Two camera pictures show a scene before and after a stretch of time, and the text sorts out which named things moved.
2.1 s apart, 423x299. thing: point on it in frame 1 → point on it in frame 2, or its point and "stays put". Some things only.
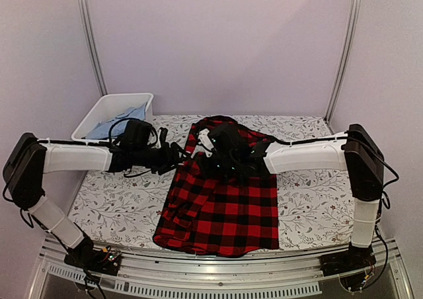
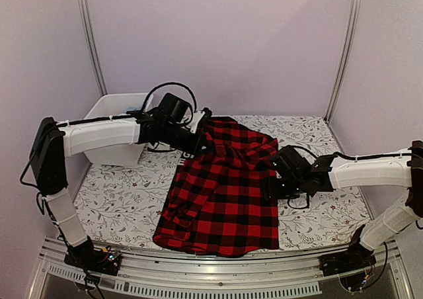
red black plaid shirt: (205, 214) stays put
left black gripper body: (156, 161) → (172, 137)
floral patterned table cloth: (113, 210) stays put
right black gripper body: (227, 165) → (291, 188)
